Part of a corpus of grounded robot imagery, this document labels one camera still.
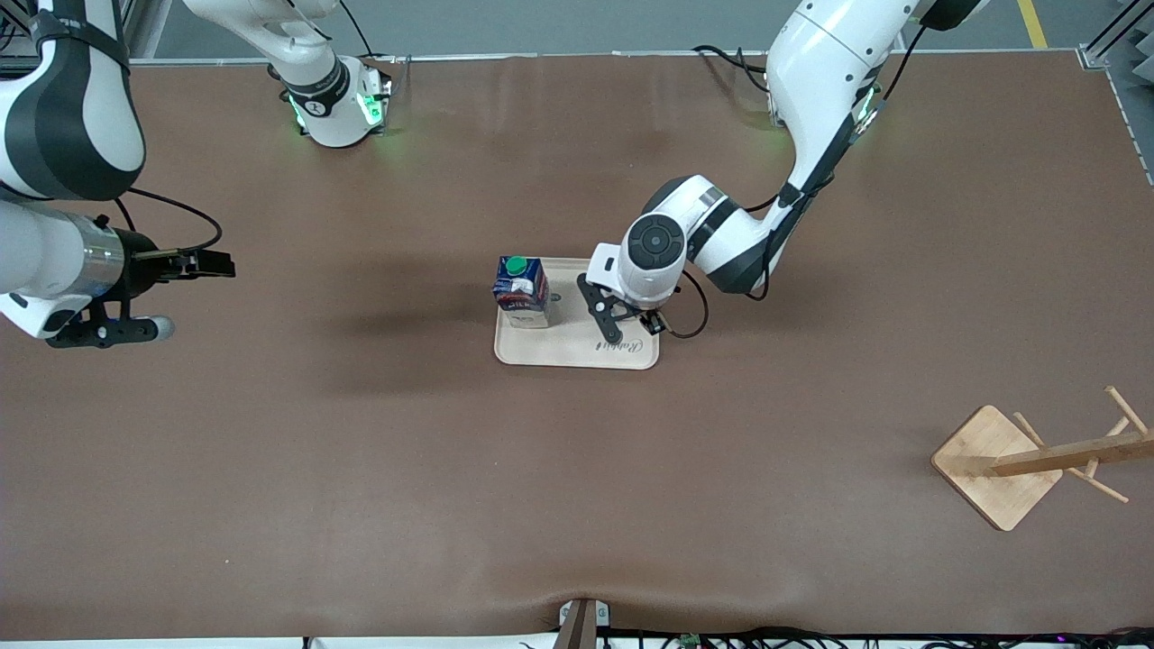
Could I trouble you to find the cream tray with rabbit print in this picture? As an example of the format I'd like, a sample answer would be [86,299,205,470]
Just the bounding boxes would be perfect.
[493,257,661,370]

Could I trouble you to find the aluminium frame profile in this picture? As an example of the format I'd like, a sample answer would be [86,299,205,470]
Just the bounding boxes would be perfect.
[1080,0,1154,186]
[115,0,172,64]

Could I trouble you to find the wooden mug rack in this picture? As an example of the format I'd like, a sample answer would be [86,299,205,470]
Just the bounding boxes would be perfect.
[930,386,1154,533]

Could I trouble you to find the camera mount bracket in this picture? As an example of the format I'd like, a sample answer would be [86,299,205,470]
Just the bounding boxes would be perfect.
[557,598,611,649]

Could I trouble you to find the black arm base cable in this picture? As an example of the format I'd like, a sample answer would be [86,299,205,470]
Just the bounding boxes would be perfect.
[692,43,778,96]
[338,0,398,66]

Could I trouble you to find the black right arm base cable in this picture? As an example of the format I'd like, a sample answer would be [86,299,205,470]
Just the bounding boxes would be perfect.
[338,0,398,66]

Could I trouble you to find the blue milk carton green cap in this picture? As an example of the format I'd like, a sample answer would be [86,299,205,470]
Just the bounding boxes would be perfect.
[491,255,551,330]

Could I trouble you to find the brown table mat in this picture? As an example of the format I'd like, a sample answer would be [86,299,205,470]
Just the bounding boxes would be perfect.
[0,52,1154,643]

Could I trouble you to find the black left arm base cable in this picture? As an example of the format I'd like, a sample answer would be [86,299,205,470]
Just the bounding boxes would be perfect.
[692,43,778,96]

